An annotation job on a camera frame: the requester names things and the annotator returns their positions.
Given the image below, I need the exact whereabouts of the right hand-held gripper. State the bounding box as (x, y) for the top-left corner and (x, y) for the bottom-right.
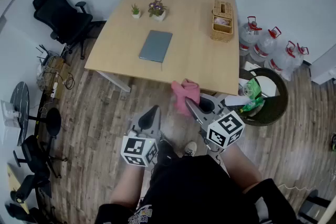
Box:
(184, 93), (246, 153)

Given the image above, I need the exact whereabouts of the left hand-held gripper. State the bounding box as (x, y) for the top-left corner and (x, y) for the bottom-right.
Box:
(120, 105), (162, 167)

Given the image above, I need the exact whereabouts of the pink cloth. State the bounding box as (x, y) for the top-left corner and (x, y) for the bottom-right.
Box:
(171, 78), (201, 117)

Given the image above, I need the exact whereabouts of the grey laptop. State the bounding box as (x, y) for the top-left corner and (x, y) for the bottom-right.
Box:
(138, 29), (174, 72)

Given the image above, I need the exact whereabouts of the person's left forearm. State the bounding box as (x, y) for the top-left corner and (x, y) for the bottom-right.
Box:
(109, 162), (148, 210)

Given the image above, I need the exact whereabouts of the person's right forearm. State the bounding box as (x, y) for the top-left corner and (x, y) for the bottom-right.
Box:
(221, 143), (264, 194)

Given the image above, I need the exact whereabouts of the white paper sheet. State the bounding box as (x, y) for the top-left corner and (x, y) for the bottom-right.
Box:
(224, 95), (253, 107)

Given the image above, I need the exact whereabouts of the person's beige shoe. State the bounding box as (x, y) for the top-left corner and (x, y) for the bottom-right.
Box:
(183, 141), (198, 157)

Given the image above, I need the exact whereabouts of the green plastic bottle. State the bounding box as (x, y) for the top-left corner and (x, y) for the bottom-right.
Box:
(239, 97), (266, 114)

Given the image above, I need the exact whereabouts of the green plastic bag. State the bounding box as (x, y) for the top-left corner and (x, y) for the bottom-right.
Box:
(245, 78), (263, 101)

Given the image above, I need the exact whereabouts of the white table leg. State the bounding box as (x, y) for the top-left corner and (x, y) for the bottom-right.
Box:
(95, 70), (132, 93)

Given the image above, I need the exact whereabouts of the black woven waste bin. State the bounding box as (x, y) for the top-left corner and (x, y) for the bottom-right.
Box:
(238, 67), (290, 127)

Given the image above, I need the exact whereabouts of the wicker basket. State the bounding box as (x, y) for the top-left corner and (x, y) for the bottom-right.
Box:
(211, 0), (234, 41)

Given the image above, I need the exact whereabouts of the person's black clothing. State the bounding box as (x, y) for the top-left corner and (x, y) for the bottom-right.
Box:
(93, 138), (300, 224)

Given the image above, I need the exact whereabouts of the tissue pack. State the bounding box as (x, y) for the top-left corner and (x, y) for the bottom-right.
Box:
(214, 16), (232, 27)

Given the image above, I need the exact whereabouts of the black round stool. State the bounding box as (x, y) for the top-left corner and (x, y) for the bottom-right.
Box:
(38, 107), (63, 179)

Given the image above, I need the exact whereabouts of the white power strip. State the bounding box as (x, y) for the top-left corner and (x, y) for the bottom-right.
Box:
(49, 82), (59, 99)

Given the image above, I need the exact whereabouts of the purple flower plant white pot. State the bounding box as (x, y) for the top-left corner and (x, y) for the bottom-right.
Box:
(147, 0), (167, 22)

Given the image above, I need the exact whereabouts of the small green plant white pot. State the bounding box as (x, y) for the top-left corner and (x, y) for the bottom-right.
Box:
(130, 3), (142, 19)

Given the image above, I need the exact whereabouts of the black wheeled chair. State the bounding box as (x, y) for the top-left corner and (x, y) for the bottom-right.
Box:
(12, 134), (54, 204)

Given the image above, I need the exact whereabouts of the black router with antennas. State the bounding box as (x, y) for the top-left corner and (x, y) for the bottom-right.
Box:
(35, 44), (54, 67)

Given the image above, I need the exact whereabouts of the white cabinet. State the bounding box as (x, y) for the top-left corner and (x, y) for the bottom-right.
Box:
(309, 44), (336, 86)

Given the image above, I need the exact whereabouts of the round black marble table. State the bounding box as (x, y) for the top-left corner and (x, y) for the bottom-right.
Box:
(9, 81), (30, 147)

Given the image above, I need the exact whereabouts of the black office chair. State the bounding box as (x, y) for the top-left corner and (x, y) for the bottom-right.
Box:
(32, 0), (107, 61)

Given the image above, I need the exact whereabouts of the white device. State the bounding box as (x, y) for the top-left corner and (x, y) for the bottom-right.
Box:
(0, 99), (22, 129)

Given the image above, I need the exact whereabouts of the black chair base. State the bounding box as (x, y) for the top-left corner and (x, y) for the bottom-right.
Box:
(298, 189), (332, 223)

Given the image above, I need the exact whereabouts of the small wooden table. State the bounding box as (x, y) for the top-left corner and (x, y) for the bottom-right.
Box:
(6, 163), (30, 215)

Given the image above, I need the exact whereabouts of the black coiled cable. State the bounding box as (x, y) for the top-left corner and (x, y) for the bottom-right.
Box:
(62, 71), (76, 91)

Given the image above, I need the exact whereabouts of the cardboard box with cables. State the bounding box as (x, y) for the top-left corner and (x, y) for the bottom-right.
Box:
(41, 56), (71, 98)

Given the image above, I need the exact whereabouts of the white extension cord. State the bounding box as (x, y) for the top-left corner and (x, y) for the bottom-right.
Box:
(277, 182), (315, 194)

